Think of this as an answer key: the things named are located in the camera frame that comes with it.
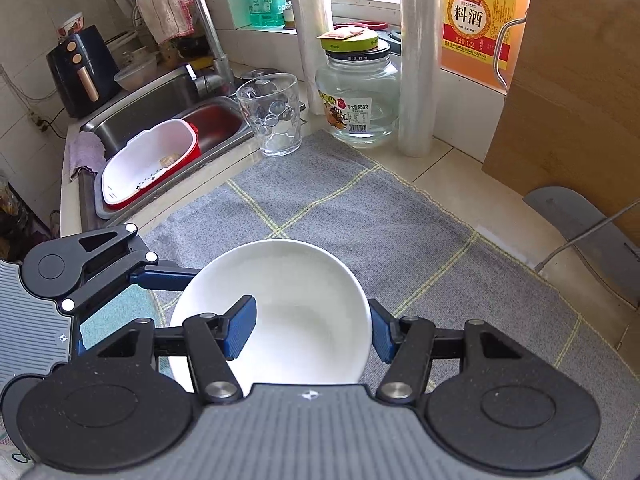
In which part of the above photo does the plastic wrap roll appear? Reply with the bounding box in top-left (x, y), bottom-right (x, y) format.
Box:
top-left (398, 0), bottom-right (442, 157)

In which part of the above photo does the orange cooking wine jug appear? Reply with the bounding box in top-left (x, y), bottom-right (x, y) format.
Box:
top-left (442, 0), bottom-right (529, 91)

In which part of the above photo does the black air fryer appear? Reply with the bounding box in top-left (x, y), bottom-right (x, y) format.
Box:
top-left (47, 25), bottom-right (120, 118)

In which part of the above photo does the red white colander basket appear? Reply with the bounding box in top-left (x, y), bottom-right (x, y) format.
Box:
top-left (101, 119), bottom-right (201, 209)

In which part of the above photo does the grey checked mat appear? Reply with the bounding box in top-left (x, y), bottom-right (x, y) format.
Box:
top-left (145, 132), bottom-right (639, 479)

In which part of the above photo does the bamboo cutting board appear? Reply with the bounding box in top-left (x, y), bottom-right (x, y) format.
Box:
top-left (483, 0), bottom-right (639, 242)

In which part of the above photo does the wire rack stand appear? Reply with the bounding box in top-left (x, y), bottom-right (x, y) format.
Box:
top-left (484, 15), bottom-right (639, 245)

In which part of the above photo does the white bag roll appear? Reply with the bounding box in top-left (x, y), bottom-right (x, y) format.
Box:
top-left (291, 0), bottom-right (333, 116)

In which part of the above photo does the steel sink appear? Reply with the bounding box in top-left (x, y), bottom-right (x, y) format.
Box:
top-left (79, 65), bottom-right (252, 230)

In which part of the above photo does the large glass jar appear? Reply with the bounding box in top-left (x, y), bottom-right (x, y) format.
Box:
top-left (314, 26), bottom-right (400, 148)

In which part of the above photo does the white pink dishcloth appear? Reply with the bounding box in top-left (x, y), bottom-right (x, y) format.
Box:
top-left (136, 0), bottom-right (194, 44)

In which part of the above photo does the purple rag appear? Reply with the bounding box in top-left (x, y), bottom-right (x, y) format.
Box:
top-left (67, 130), bottom-right (106, 180)

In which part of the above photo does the kitchen knife black handle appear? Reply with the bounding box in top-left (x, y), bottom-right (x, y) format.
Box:
top-left (523, 186), bottom-right (639, 311)

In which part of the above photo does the glass mug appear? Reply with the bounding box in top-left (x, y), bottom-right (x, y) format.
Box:
top-left (235, 73), bottom-right (302, 157)

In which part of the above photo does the white shallow bowl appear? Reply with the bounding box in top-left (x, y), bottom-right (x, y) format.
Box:
top-left (170, 240), bottom-right (372, 392)

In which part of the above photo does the metal faucet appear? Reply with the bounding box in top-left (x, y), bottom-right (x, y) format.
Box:
top-left (193, 0), bottom-right (236, 94)

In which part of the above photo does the teal cloth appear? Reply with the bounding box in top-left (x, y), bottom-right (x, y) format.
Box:
top-left (79, 285), bottom-right (180, 349)

